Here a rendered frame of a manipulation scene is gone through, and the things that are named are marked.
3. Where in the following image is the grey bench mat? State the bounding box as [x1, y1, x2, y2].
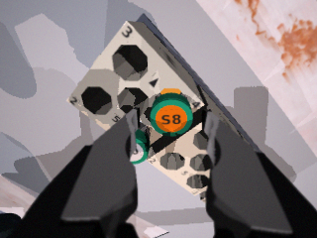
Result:
[0, 0, 317, 238]

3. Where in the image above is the cream bucket adapter with holes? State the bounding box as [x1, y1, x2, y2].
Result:
[147, 84, 242, 195]
[199, 130, 250, 202]

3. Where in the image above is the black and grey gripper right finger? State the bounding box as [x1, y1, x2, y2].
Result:
[201, 109, 317, 238]

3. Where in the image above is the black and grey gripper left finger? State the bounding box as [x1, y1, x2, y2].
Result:
[11, 107, 140, 238]

